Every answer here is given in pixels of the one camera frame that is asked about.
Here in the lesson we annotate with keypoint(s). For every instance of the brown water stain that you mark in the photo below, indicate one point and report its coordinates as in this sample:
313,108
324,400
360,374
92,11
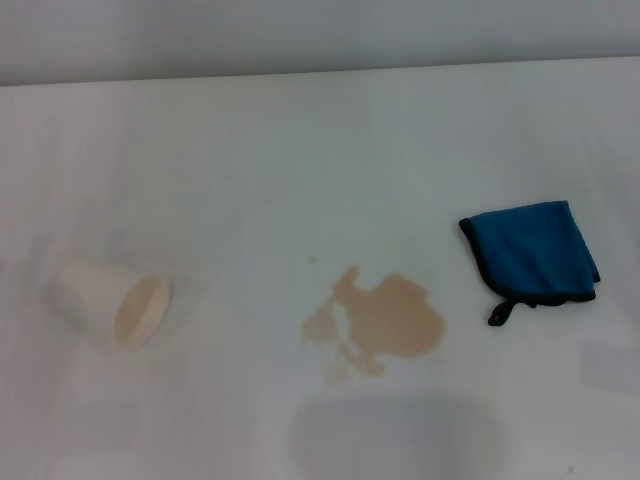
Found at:
395,320

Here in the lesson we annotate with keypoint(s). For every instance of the white paper cup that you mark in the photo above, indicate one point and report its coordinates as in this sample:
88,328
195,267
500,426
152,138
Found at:
95,300

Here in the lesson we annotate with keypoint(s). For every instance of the blue rag with black edging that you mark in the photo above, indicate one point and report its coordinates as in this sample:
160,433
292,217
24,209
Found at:
530,250

